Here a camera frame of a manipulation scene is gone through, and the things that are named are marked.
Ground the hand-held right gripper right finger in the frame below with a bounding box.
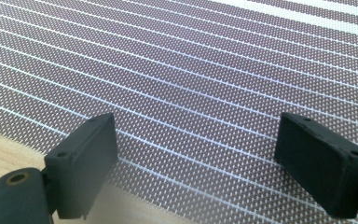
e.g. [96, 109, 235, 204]
[273, 111, 358, 218]

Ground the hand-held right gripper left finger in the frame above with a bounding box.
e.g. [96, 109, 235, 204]
[44, 112, 119, 220]

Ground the striped woven placemat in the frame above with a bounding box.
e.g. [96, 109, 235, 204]
[0, 0, 358, 224]

